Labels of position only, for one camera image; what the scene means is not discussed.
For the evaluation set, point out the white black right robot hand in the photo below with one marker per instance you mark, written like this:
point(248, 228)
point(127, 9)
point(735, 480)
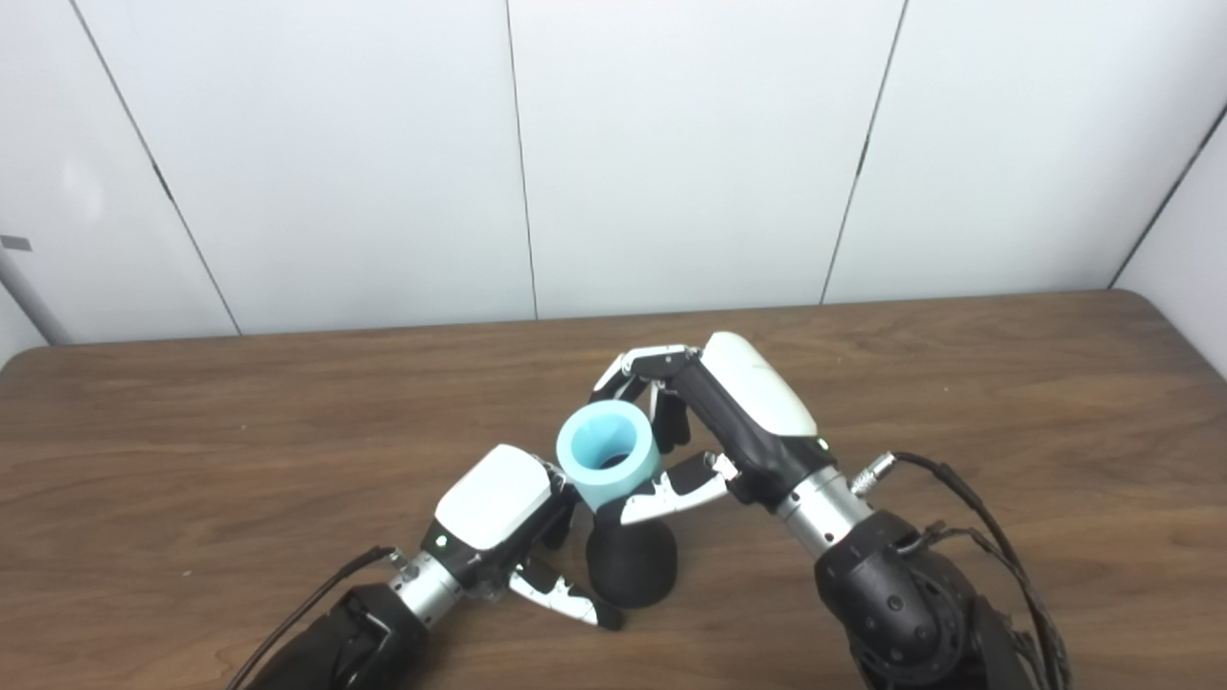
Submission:
point(757, 402)

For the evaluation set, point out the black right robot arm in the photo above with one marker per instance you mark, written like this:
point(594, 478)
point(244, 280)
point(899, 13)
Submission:
point(891, 604)

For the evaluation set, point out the light blue cylinder cup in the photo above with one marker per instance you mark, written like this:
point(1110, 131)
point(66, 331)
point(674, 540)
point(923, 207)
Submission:
point(599, 489)

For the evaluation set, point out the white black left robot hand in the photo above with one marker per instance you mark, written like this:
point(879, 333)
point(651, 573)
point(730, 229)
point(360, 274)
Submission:
point(494, 498)

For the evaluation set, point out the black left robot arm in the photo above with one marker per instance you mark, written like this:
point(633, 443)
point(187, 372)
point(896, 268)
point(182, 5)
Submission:
point(355, 642)

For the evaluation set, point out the black funnel-shaped nozzle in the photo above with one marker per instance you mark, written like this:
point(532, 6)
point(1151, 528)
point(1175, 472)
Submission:
point(633, 565)

